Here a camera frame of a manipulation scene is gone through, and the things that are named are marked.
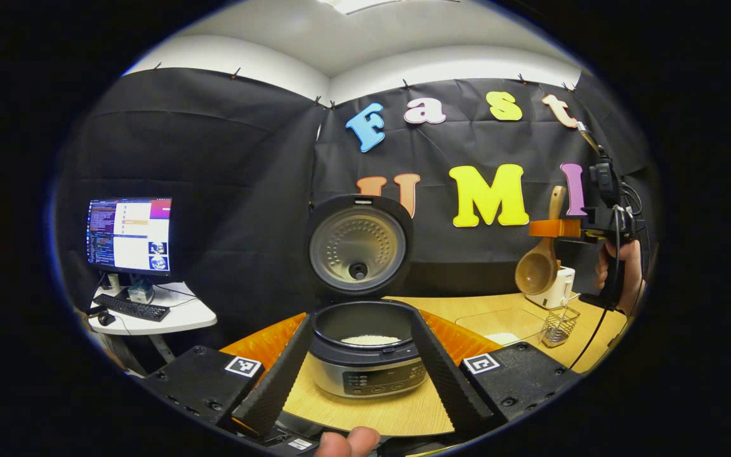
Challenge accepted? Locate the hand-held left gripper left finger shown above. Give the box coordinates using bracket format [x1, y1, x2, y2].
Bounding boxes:
[143, 311, 314, 439]

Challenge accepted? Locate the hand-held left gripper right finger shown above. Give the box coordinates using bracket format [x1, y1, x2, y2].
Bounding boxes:
[411, 310, 582, 439]

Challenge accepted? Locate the wooden spoon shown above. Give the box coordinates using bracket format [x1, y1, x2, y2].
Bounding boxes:
[515, 185, 568, 296]

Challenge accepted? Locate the clear plastic rice container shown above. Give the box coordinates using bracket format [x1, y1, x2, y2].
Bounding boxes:
[455, 307, 548, 347]

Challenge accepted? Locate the metal wire chopstick holder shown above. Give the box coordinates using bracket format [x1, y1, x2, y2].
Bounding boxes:
[541, 304, 581, 348]

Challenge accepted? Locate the grey rice cooker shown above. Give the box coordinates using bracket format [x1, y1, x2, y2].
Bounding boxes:
[305, 194, 430, 399]

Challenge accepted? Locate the white toaster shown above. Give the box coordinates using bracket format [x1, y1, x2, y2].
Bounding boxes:
[525, 266, 577, 310]

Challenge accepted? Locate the white round side table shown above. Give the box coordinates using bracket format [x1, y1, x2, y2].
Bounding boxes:
[88, 282, 219, 364]

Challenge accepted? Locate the small desktop device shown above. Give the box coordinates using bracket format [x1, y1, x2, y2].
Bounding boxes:
[127, 279, 155, 304]

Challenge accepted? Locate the black keyboard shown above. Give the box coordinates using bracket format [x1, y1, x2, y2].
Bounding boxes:
[92, 293, 171, 323]

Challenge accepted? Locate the black backdrop cloth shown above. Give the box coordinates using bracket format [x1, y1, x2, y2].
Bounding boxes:
[55, 67, 658, 356]

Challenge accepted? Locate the computer monitor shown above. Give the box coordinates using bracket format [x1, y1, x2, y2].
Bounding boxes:
[86, 197, 174, 277]

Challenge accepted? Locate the ceiling light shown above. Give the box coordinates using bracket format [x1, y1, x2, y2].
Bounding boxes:
[318, 0, 461, 15]

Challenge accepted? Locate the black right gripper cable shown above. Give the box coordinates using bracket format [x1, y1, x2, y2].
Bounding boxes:
[568, 209, 624, 373]

